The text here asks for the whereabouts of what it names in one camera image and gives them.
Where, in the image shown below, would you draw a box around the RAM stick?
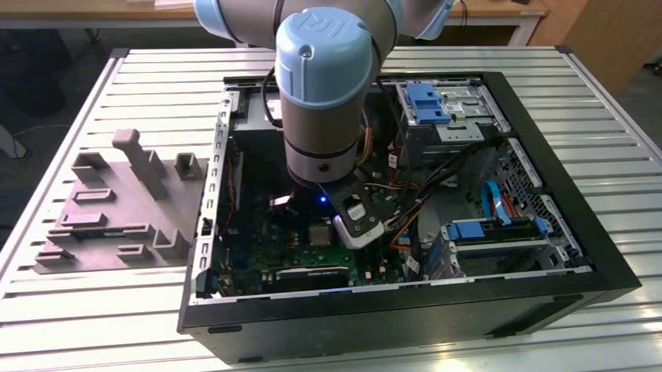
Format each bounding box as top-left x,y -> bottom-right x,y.
71,227 -> 128,238

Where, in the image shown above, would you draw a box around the hard disk in blue carrier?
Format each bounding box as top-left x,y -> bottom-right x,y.
445,216 -> 550,244

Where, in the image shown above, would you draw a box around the orange power wires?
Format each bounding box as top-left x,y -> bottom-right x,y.
385,228 -> 415,253

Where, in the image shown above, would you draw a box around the wooden desk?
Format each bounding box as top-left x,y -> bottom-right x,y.
0,0 -> 550,50

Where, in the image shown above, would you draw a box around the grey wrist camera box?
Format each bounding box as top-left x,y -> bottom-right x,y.
330,193 -> 389,250

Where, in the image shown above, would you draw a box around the silver CPU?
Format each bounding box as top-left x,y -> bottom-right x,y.
309,226 -> 333,247

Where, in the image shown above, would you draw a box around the black case fan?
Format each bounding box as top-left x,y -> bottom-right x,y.
219,146 -> 250,237

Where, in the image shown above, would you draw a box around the blue board connector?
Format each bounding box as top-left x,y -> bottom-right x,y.
230,247 -> 251,272

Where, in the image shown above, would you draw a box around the black PC case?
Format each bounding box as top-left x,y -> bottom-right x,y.
176,71 -> 645,364

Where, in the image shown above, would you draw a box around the green motherboard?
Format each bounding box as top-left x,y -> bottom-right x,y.
217,176 -> 410,295

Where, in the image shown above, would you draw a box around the black cable bundle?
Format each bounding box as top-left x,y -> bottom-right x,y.
385,139 -> 506,229

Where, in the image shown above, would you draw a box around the grey parts rack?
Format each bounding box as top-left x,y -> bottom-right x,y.
34,128 -> 211,276

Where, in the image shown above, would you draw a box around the wooden cabinet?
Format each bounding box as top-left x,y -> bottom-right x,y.
530,0 -> 662,98

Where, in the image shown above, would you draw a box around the grey power supply unit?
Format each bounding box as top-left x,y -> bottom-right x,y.
230,89 -> 291,187

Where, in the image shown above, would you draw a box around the red data wire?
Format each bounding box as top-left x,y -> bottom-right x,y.
502,195 -> 526,220

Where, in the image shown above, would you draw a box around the blue data wire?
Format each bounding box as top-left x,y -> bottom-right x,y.
479,179 -> 514,226

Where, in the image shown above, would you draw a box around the metal drive cage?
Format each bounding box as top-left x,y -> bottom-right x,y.
395,82 -> 511,168

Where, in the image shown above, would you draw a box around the metal disk bay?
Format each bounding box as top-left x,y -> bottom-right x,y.
438,216 -> 594,279

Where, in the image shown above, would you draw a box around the blue drive latch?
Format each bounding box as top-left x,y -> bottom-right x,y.
406,82 -> 450,126

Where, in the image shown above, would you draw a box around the black graphics card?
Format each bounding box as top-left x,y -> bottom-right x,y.
258,264 -> 353,295

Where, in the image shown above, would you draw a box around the yellow wire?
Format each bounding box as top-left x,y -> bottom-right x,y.
361,110 -> 375,166

